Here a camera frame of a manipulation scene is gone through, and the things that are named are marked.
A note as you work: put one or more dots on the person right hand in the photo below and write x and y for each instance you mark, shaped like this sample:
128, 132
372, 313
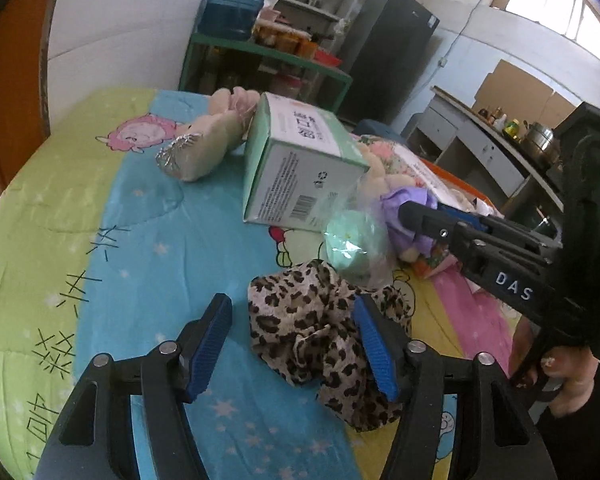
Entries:
574, 366

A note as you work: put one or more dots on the floral tissue pack large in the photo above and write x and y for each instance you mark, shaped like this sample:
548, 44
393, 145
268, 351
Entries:
387, 166

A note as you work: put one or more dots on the colourful cartoon bed quilt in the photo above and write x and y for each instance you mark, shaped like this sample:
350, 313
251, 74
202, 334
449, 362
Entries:
100, 251

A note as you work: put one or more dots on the purple plush toy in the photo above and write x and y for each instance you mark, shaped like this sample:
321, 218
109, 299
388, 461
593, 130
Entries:
404, 235

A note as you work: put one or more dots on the black refrigerator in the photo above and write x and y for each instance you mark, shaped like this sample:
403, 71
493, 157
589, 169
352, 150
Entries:
382, 53

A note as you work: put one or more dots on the orange gold shallow box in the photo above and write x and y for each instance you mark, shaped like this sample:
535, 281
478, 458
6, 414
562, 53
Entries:
451, 191

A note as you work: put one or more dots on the red bowl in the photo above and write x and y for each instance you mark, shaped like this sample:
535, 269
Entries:
324, 58

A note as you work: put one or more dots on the brown wooden door frame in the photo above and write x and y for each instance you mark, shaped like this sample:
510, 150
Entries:
24, 118

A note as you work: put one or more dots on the green metal shelf table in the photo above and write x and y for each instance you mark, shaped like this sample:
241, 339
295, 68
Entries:
211, 63

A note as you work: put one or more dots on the blue water jug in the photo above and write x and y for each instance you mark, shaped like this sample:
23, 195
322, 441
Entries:
228, 19

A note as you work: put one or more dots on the mint green item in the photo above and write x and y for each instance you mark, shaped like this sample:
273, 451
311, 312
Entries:
357, 246

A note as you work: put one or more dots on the green white tissue box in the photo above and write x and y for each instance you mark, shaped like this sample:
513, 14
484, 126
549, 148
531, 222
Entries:
301, 165

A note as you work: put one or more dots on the leopard print cloth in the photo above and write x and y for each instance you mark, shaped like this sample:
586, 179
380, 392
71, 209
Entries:
301, 326

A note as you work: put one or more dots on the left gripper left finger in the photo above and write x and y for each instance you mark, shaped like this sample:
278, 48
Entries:
93, 435

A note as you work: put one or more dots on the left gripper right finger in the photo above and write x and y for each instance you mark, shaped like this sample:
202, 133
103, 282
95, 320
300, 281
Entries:
466, 410

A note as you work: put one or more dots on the steel steamer pot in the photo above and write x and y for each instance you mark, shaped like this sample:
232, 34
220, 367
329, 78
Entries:
538, 143

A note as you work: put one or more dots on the blue plastic stool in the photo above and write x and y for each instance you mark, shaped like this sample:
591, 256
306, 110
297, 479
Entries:
370, 127

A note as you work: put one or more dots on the pink plush bunny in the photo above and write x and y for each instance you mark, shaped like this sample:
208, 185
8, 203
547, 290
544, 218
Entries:
201, 145

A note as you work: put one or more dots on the grey kitchen counter cabinet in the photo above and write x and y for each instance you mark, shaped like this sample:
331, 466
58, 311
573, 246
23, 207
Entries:
453, 137

